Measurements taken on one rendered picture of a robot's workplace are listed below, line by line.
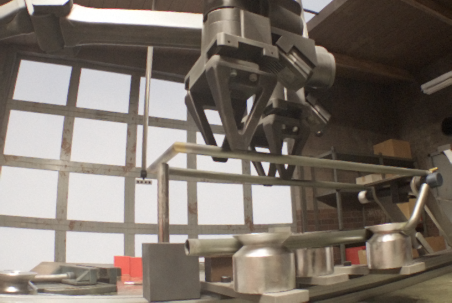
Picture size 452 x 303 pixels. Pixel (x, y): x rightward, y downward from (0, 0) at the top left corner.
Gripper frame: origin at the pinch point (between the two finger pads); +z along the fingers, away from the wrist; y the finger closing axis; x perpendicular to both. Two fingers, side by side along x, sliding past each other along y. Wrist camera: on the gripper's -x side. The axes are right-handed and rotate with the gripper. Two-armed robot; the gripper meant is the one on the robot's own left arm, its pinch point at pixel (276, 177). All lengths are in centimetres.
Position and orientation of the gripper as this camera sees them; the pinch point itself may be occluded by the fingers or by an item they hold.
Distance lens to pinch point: 46.9
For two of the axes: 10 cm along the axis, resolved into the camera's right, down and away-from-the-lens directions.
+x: -8.8, -1.4, -4.5
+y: -4.7, 2.9, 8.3
